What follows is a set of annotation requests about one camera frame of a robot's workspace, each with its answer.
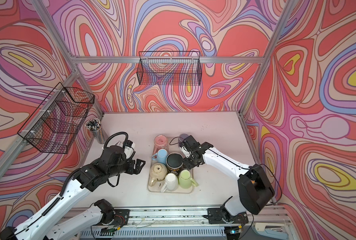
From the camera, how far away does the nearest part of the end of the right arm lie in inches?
23.8

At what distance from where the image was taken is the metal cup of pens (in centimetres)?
90

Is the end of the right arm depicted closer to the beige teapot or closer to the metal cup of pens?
the beige teapot

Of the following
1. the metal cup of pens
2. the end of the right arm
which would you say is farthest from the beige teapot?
the metal cup of pens
